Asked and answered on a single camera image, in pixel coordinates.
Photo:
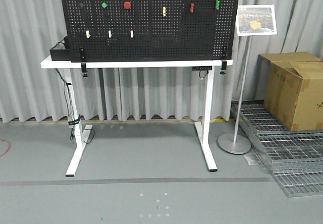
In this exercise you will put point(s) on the black perforated pegboard panel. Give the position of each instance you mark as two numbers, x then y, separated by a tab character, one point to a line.
179	36

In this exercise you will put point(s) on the brown cardboard box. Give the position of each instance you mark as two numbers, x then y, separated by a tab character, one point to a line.
294	89

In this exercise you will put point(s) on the green toggle switch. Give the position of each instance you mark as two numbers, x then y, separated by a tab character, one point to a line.
218	4

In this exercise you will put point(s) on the desk height control panel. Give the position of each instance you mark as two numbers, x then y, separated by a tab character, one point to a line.
202	68

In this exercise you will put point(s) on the red toggle switch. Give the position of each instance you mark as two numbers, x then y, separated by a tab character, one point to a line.
192	7

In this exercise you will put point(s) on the right black desk clamp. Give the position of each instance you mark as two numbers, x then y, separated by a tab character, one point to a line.
224	61

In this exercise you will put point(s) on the black electronics box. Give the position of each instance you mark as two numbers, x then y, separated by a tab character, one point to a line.
62	50

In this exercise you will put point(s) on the metal floor grating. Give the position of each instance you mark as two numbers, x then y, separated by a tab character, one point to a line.
294	159

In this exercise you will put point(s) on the black desk clamp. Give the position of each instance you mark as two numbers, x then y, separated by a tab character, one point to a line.
83	58
224	61

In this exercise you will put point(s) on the silver sign stand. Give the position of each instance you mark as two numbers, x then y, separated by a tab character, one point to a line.
251	20

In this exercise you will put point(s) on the red mushroom button middle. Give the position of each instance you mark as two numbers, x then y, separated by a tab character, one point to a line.
127	5

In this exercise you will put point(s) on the left black desk clamp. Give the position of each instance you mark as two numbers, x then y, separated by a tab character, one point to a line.
83	58

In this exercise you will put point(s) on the white standing desk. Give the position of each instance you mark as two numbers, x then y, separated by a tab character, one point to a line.
202	128

